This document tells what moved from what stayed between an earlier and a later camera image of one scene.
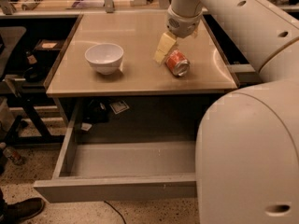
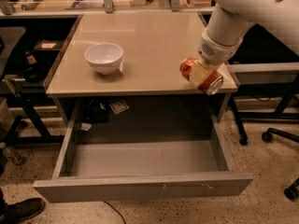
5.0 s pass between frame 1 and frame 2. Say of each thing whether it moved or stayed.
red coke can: moved
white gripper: moved
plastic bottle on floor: stayed
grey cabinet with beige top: stayed
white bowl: stayed
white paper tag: stayed
